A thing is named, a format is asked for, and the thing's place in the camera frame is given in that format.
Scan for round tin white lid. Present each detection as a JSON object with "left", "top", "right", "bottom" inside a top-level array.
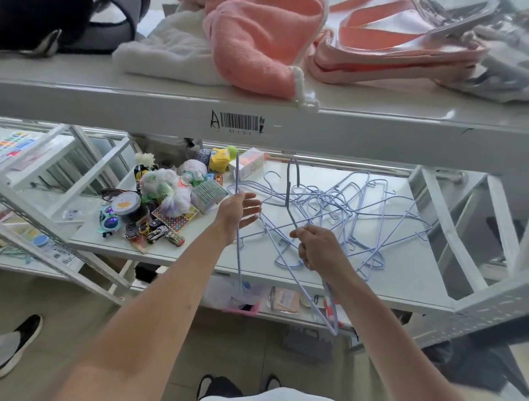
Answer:
[{"left": 111, "top": 191, "right": 142, "bottom": 216}]

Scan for person's left forearm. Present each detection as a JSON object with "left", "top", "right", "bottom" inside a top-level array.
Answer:
[{"left": 53, "top": 229, "right": 236, "bottom": 401}]

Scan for person's left hand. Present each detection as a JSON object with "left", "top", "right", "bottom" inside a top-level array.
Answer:
[{"left": 214, "top": 191, "right": 263, "bottom": 245}]

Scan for yellow snack packet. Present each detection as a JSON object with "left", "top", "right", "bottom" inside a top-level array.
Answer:
[{"left": 208, "top": 147, "right": 239, "bottom": 174}]

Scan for lilac wire hanger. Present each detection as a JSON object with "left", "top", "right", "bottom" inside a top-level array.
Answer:
[{"left": 285, "top": 156, "right": 341, "bottom": 336}]

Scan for pink basket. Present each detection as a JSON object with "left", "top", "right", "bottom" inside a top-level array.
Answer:
[{"left": 223, "top": 301, "right": 261, "bottom": 317}]

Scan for white fluffy towel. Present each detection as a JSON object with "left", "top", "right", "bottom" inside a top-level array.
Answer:
[{"left": 112, "top": 10, "right": 232, "bottom": 86}]

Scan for pink fluffy towel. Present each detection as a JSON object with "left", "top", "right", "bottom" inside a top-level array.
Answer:
[{"left": 202, "top": 0, "right": 330, "bottom": 110}]

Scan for red white packet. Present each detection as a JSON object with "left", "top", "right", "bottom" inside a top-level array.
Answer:
[{"left": 323, "top": 299, "right": 346, "bottom": 327}]

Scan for teal toy sunglasses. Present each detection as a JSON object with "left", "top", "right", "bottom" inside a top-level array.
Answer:
[{"left": 98, "top": 205, "right": 121, "bottom": 239}]

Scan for white mesh bag purple contents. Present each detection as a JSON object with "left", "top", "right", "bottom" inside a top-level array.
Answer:
[{"left": 161, "top": 186, "right": 193, "bottom": 218}]

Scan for white pink box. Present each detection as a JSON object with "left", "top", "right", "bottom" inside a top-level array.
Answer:
[{"left": 228, "top": 148, "right": 267, "bottom": 182}]

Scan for person's right hand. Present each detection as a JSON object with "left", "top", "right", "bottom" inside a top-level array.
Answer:
[{"left": 289, "top": 225, "right": 356, "bottom": 286}]

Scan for black sunglasses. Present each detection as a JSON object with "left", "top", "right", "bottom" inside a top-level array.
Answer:
[{"left": 101, "top": 188, "right": 139, "bottom": 202}]

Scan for colour swatch card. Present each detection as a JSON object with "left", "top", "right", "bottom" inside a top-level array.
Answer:
[{"left": 0, "top": 130, "right": 38, "bottom": 162}]

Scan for white mesh bag green contents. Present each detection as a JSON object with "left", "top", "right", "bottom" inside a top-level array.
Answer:
[{"left": 139, "top": 168, "right": 181, "bottom": 203}]

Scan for white metal shelf board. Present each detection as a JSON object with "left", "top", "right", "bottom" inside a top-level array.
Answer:
[{"left": 0, "top": 53, "right": 529, "bottom": 176}]

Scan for white plastic bag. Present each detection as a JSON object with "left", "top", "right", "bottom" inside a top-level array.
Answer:
[{"left": 177, "top": 159, "right": 208, "bottom": 178}]

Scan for peach packet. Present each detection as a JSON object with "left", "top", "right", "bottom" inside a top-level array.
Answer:
[{"left": 271, "top": 287, "right": 301, "bottom": 315}]

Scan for person's left shoe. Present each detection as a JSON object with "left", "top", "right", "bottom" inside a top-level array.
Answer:
[{"left": 196, "top": 373, "right": 215, "bottom": 400}]

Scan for dark grey floor mat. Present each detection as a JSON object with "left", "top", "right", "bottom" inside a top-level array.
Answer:
[{"left": 283, "top": 326, "right": 334, "bottom": 364}]

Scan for silver black toy car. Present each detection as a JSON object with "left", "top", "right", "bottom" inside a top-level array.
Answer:
[{"left": 145, "top": 226, "right": 169, "bottom": 245}]

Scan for white metal rack frame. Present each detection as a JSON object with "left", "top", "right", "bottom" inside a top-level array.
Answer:
[
  {"left": 0, "top": 120, "right": 137, "bottom": 306},
  {"left": 407, "top": 165, "right": 529, "bottom": 350}
]

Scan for black bag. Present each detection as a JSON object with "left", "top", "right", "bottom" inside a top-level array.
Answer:
[{"left": 0, "top": 0, "right": 152, "bottom": 57}]

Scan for pile of lilac hangers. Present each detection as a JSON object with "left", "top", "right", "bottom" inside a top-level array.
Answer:
[{"left": 237, "top": 169, "right": 433, "bottom": 281}]

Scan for barcode sticker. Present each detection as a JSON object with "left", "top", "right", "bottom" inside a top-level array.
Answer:
[{"left": 209, "top": 109, "right": 266, "bottom": 135}]

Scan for person's right forearm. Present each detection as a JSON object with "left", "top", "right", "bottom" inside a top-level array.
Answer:
[{"left": 322, "top": 266, "right": 468, "bottom": 401}]

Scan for white table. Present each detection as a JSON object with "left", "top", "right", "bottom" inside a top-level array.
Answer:
[{"left": 68, "top": 156, "right": 457, "bottom": 315}]

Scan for colourful dotted sticker sheet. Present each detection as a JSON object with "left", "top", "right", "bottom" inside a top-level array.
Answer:
[{"left": 151, "top": 204, "right": 200, "bottom": 232}]

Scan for person's black trousers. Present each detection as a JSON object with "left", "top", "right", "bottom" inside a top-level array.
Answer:
[{"left": 200, "top": 376, "right": 282, "bottom": 401}]

